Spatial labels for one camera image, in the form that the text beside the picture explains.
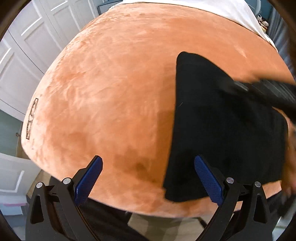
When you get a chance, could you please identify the black pants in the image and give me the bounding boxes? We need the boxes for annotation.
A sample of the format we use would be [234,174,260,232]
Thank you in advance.
[163,52,287,202]

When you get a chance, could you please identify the right hand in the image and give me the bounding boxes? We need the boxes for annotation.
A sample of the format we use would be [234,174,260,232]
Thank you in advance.
[275,108,296,197]

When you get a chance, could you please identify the grey blue curtain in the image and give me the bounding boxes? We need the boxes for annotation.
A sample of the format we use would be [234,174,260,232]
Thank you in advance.
[267,8,295,79]

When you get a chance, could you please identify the white pink pillow cover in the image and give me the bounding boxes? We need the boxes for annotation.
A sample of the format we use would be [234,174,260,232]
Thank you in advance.
[107,1,277,53]

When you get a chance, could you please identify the orange plush bed blanket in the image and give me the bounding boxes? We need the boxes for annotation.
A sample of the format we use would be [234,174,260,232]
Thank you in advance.
[22,3,293,218]

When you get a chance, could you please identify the white wardrobe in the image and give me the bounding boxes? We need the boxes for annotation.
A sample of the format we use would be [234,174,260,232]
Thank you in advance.
[1,0,98,121]

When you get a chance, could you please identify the left grey nightstand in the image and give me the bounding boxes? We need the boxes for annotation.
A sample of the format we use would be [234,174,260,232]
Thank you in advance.
[97,0,122,15]

